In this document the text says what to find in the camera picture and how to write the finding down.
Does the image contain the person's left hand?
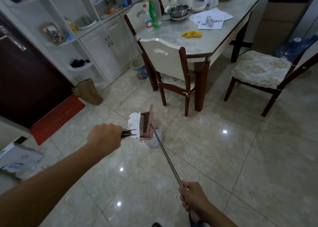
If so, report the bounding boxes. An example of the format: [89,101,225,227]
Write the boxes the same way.
[87,123,124,158]

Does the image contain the person's right hand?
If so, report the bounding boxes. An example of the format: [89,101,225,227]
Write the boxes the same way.
[179,181,217,221]

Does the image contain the pink dustpan with metal handle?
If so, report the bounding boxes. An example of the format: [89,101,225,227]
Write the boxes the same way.
[121,111,164,143]

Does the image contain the pink broom with metal handle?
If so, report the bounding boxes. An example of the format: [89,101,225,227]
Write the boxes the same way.
[148,104,200,226]

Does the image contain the person's left forearm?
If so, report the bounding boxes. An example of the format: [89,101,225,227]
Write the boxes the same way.
[0,145,105,227]

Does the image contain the white plastic bin with liner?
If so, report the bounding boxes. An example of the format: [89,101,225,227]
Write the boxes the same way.
[145,135,164,149]

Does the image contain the brown paper bag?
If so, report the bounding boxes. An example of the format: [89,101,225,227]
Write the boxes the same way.
[71,78,104,106]

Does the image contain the red doormat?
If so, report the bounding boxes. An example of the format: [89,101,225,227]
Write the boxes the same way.
[28,95,86,146]

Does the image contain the cartoon print waste bucket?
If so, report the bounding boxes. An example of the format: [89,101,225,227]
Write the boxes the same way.
[130,58,149,81]

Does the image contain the clear plastic bag with eggs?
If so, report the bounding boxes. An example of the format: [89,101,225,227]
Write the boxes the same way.
[16,159,50,181]

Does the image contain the white green cardboard box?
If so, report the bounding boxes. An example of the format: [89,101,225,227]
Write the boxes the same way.
[0,142,45,178]

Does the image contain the dark brown door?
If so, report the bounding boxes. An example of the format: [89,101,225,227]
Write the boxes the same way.
[0,9,75,129]

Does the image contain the framed photo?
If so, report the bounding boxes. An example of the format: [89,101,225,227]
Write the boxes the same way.
[41,22,68,46]

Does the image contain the white tray of glasses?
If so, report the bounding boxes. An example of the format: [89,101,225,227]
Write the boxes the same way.
[74,15,97,31]

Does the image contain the yellow bottle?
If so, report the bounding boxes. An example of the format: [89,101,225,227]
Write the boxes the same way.
[65,18,78,34]

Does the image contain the marble top dining table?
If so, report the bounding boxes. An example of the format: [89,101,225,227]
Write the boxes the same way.
[135,0,260,112]

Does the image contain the tray with orange fruit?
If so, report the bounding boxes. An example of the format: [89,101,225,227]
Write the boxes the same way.
[100,7,122,19]

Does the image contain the red cap water bottle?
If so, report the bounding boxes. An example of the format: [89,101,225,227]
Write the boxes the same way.
[142,3,154,29]

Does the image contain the green plastic bottle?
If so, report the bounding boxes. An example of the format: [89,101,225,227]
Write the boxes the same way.
[148,0,159,29]

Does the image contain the yellow rag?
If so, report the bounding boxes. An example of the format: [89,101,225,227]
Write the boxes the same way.
[181,30,202,39]

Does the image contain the clear plastic bottle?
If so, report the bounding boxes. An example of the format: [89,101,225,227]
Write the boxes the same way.
[152,0,164,26]

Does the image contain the steel mixing bowl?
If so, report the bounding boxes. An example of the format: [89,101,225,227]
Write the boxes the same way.
[170,5,190,19]

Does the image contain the grey handheld device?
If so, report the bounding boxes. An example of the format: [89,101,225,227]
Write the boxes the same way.
[204,15,215,29]

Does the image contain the clear food container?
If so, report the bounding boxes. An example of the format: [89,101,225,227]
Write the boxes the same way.
[192,0,207,12]

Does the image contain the printed white paper sheets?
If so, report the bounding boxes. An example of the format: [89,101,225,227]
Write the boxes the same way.
[189,7,235,31]

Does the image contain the blue water jug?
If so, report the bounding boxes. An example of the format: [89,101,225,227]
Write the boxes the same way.
[272,34,318,63]

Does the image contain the black camera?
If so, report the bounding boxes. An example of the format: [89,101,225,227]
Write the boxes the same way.
[70,58,90,68]

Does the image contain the silver door handle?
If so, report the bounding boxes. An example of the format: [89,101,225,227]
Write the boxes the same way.
[0,25,27,51]

